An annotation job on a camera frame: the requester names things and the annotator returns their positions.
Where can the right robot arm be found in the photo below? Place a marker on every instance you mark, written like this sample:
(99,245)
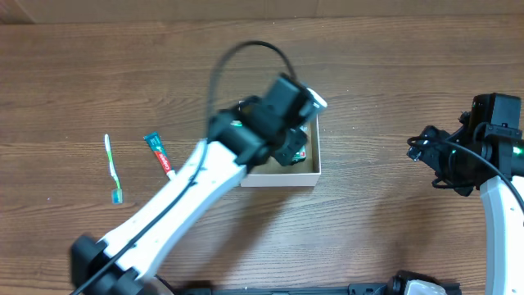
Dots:
(485,154)

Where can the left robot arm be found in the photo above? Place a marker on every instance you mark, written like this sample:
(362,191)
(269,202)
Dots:
(240,138)

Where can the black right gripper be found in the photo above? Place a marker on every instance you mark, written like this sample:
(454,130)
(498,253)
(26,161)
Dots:
(426,148)

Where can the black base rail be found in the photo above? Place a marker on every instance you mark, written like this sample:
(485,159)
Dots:
(403,282)

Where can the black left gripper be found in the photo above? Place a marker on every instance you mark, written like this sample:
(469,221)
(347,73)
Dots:
(292,147)

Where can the green white toothbrush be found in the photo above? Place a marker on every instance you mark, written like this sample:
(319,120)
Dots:
(117,193)

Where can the Colgate toothpaste tube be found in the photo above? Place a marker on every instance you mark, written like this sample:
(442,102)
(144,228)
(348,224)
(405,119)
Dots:
(154,142)

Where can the white cardboard box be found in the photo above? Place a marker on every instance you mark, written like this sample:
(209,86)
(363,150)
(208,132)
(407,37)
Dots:
(301,174)

